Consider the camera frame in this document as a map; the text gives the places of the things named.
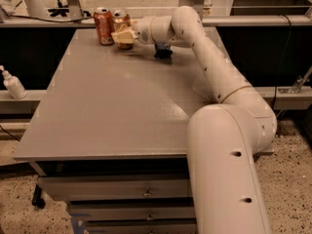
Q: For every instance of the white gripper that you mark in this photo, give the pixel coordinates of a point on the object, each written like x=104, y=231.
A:
x=142, y=30

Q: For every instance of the orange gold soda can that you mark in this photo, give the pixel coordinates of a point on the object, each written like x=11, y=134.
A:
x=121, y=21

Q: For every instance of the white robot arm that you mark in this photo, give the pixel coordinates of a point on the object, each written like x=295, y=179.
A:
x=222, y=138

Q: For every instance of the red coke can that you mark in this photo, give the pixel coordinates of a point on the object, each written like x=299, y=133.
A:
x=104, y=25

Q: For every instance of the dark blue crumpled bag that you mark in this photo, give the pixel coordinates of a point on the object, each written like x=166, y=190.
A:
x=163, y=51

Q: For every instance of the black office chair base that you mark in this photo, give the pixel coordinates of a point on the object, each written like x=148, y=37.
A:
x=63, y=10

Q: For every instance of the grey drawer cabinet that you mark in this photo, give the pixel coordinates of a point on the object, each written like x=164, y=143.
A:
x=113, y=113

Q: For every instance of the white pump bottle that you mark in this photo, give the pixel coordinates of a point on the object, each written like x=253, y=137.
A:
x=13, y=84

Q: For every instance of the middle grey drawer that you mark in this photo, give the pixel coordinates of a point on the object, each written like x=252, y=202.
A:
x=144, y=210

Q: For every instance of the black caster wheel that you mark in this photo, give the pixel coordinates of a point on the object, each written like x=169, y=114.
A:
x=37, y=200

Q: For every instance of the bottom grey drawer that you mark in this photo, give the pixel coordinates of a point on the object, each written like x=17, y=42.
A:
x=160, y=226

